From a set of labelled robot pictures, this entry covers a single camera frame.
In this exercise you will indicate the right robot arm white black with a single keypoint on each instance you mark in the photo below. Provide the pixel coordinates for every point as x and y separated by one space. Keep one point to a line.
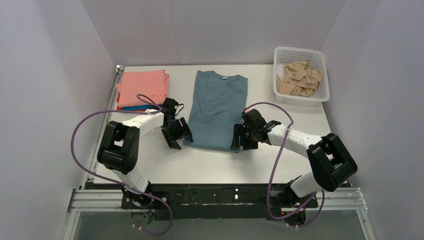
330 161

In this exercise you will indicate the aluminium front frame rail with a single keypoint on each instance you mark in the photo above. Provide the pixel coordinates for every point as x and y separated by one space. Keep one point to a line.
110 200

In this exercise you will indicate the white plastic basket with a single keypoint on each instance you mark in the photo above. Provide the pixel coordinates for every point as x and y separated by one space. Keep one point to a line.
316 59

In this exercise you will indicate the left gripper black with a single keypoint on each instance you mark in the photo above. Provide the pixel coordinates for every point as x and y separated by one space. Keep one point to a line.
177 131

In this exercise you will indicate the pink folded t shirt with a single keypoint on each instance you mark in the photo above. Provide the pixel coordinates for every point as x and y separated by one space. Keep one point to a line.
153 84

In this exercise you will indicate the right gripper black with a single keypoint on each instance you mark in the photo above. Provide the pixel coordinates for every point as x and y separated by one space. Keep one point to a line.
244 135

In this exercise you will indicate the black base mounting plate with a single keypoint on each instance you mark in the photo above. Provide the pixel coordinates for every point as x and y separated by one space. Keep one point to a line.
214 201

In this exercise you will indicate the aluminium left side rail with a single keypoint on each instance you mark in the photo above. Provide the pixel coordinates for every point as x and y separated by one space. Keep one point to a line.
92 164

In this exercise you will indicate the orange folded t shirt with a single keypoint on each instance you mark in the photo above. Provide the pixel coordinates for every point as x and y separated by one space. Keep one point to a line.
118 106

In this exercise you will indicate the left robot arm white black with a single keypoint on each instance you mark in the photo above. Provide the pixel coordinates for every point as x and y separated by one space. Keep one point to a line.
119 146

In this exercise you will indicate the grey-blue t shirt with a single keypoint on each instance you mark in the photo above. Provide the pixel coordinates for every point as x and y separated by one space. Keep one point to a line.
217 105

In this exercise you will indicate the blue folded t shirt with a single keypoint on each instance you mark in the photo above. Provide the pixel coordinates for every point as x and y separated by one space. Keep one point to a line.
136 107

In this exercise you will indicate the beige crumpled t shirt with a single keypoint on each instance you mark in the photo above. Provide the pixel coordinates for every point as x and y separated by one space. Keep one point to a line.
298 79

